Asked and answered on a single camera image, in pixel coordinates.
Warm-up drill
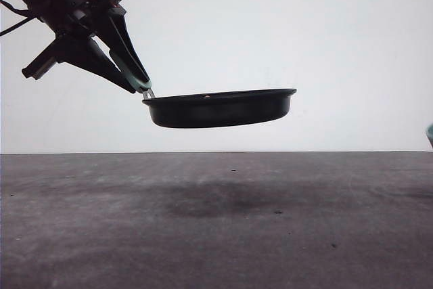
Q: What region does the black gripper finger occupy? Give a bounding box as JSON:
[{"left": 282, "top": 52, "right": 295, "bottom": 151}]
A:
[
  {"left": 97, "top": 7, "right": 150, "bottom": 82},
  {"left": 61, "top": 35, "right": 135, "bottom": 93}
]

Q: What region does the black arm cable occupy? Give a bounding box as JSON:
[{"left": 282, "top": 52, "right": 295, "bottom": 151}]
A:
[{"left": 0, "top": 0, "right": 38, "bottom": 37}]

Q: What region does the black frying pan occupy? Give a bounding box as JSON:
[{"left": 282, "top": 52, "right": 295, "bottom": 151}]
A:
[{"left": 108, "top": 49, "right": 298, "bottom": 130}]

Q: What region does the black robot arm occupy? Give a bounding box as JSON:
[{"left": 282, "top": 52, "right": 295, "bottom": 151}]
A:
[{"left": 18, "top": 0, "right": 152, "bottom": 93}]

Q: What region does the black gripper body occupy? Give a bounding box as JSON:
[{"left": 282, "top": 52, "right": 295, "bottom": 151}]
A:
[{"left": 22, "top": 0, "right": 125, "bottom": 79}]

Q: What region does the teal ceramic bowl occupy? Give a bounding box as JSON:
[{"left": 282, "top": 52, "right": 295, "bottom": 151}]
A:
[{"left": 426, "top": 124, "right": 433, "bottom": 148}]

